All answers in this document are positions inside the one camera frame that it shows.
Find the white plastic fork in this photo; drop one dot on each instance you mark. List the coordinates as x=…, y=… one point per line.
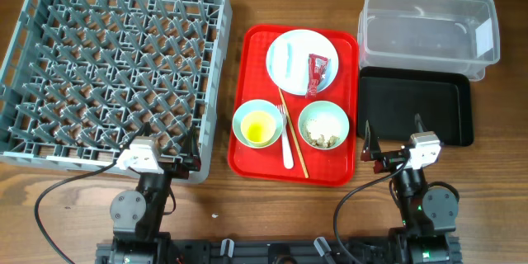
x=288, y=160

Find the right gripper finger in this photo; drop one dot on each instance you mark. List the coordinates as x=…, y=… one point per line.
x=371, y=147
x=420, y=126

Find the yellow plastic cup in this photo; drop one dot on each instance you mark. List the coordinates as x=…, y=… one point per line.
x=258, y=128

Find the wooden chopstick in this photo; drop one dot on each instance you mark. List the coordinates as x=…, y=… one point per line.
x=292, y=130

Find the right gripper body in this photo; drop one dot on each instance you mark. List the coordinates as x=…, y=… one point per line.
x=389, y=162

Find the rice and food scraps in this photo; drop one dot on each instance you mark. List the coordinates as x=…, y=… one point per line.
x=322, y=133

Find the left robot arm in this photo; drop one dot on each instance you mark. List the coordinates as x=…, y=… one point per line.
x=137, y=215

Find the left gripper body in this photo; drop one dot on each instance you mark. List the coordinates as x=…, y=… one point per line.
x=173, y=170

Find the black plastic tray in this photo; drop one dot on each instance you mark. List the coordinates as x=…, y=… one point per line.
x=390, y=98

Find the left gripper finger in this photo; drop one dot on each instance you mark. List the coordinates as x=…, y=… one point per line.
x=144, y=130
x=190, y=154

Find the red plastic serving tray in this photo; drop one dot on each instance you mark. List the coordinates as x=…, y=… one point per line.
x=333, y=167

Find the light blue round plate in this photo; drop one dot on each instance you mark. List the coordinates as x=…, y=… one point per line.
x=303, y=42

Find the white paper wrapper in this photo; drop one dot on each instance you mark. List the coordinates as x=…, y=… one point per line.
x=289, y=55

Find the light green bowl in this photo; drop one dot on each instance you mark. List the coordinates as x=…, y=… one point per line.
x=325, y=109

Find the clear plastic waste bin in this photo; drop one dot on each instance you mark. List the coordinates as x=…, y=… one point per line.
x=449, y=36

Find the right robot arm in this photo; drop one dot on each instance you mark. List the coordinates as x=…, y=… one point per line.
x=428, y=209

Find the red sauce packet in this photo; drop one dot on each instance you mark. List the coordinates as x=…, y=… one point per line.
x=317, y=69

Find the grey plastic dishwasher rack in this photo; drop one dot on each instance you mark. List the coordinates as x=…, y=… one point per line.
x=81, y=76

